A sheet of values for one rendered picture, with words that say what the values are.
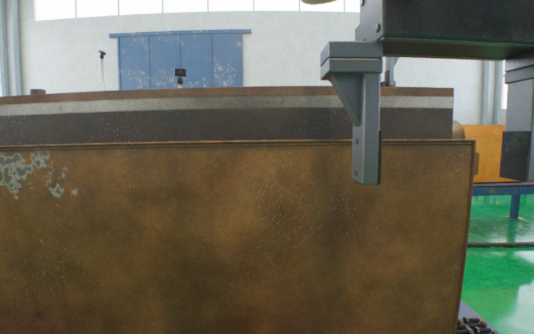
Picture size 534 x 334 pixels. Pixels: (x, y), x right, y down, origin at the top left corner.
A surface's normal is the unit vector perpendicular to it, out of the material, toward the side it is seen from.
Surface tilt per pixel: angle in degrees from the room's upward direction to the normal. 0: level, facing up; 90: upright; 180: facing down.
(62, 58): 90
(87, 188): 90
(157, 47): 90
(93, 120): 90
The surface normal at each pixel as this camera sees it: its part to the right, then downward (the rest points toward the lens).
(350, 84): 0.00, 0.11
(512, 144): -1.00, 0.01
